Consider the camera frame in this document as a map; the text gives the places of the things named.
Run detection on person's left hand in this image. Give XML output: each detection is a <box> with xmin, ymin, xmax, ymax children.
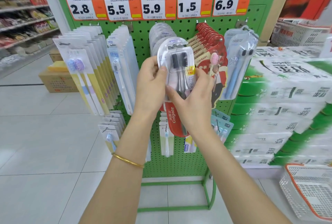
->
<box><xmin>135</xmin><ymin>55</ymin><xmax>169</xmax><ymax>116</ymax></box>

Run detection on person's right hand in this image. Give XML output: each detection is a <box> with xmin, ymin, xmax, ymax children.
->
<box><xmin>166</xmin><ymin>68</ymin><xmax>216</xmax><ymax>139</ymax></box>

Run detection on red clear black toothbrush pack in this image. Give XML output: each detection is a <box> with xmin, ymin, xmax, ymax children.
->
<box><xmin>157</xmin><ymin>37</ymin><xmax>198</xmax><ymax>138</ymax></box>

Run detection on person's left forearm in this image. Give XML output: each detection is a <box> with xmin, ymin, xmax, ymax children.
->
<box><xmin>79</xmin><ymin>111</ymin><xmax>158</xmax><ymax>224</ymax></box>

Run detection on person's right forearm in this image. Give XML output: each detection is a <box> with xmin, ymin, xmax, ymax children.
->
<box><xmin>185</xmin><ymin>125</ymin><xmax>294</xmax><ymax>224</ymax></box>

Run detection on blue twin toothbrush pack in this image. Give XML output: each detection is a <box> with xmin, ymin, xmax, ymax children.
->
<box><xmin>223</xmin><ymin>25</ymin><xmax>260</xmax><ymax>101</ymax></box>

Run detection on row of clear round toothbrush packs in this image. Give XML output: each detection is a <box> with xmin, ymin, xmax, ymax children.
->
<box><xmin>148</xmin><ymin>22</ymin><xmax>188</xmax><ymax>58</ymax></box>

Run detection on row of red card toothbrush packs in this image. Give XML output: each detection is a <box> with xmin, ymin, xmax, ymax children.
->
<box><xmin>186</xmin><ymin>22</ymin><xmax>229</xmax><ymax>109</ymax></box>

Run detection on green pegboard display rack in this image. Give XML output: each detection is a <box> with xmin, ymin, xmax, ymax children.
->
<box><xmin>48</xmin><ymin>0</ymin><xmax>276</xmax><ymax>213</ymax></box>

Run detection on row of pale blue toothbrush packs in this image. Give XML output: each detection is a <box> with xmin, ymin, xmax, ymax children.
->
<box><xmin>106</xmin><ymin>25</ymin><xmax>140</xmax><ymax>116</ymax></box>

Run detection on row of teal toothbrush packs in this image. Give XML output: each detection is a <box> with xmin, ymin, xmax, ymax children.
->
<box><xmin>211</xmin><ymin>109</ymin><xmax>234</xmax><ymax>144</ymax></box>

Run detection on row of narrow white toothbrush packs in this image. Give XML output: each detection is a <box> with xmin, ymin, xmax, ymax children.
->
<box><xmin>158</xmin><ymin>111</ymin><xmax>172</xmax><ymax>158</ymax></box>

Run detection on yellow blue toothbrush pack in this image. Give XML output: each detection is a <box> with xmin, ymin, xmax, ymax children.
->
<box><xmin>184</xmin><ymin>136</ymin><xmax>197</xmax><ymax>154</ymax></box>

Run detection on metal peg hook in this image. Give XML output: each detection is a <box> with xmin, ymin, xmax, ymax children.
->
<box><xmin>242</xmin><ymin>26</ymin><xmax>260</xmax><ymax>40</ymax></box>

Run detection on row of small white toothbrush packs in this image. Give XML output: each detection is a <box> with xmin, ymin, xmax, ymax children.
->
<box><xmin>98</xmin><ymin>110</ymin><xmax>127</xmax><ymax>155</ymax></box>

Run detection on stack of white green cartons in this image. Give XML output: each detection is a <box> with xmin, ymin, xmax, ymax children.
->
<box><xmin>225</xmin><ymin>46</ymin><xmax>332</xmax><ymax>168</ymax></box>

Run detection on row of yellow white toothbrush packs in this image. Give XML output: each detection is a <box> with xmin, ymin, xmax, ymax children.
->
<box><xmin>52</xmin><ymin>25</ymin><xmax>120</xmax><ymax>117</ymax></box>

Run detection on gold bangle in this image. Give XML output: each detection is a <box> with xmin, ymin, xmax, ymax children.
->
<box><xmin>112</xmin><ymin>153</ymin><xmax>145</xmax><ymax>169</ymax></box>

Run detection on white plastic mesh basket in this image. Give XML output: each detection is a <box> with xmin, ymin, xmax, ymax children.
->
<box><xmin>270</xmin><ymin>18</ymin><xmax>332</xmax><ymax>48</ymax></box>

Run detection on yellow packet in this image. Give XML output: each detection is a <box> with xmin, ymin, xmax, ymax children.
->
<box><xmin>47</xmin><ymin>61</ymin><xmax>69</xmax><ymax>73</ymax></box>

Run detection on large brown cardboard box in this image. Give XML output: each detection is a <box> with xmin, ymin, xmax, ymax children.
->
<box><xmin>38</xmin><ymin>66</ymin><xmax>80</xmax><ymax>94</ymax></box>

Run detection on small brown cardboard box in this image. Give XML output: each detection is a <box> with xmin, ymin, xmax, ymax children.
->
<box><xmin>49</xmin><ymin>48</ymin><xmax>64</xmax><ymax>62</ymax></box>

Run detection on white basket with orange rim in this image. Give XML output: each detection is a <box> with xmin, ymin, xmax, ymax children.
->
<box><xmin>279</xmin><ymin>163</ymin><xmax>332</xmax><ymax>223</ymax></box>

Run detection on store shelf with snack packets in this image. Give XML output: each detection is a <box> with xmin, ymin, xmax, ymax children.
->
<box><xmin>0</xmin><ymin>0</ymin><xmax>62</xmax><ymax>77</ymax></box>

